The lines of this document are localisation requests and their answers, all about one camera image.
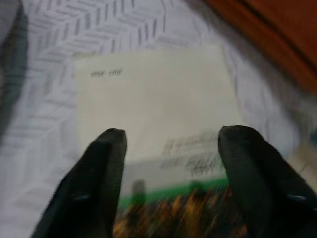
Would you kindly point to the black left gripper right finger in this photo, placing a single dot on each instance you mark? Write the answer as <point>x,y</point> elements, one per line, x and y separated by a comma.
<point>260,183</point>

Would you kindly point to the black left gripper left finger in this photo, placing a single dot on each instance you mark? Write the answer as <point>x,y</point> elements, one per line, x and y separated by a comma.
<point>94,178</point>

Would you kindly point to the white book with picture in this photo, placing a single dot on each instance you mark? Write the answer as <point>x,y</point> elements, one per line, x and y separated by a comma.
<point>153,99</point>

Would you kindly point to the grey blanket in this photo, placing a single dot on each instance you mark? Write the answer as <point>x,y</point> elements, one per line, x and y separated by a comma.
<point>12,74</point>

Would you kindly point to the orange pillow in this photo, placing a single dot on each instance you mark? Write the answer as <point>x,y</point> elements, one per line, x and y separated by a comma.
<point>272,29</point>

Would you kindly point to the white patterned bed sheet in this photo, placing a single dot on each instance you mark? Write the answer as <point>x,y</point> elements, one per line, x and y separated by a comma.
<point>86,29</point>

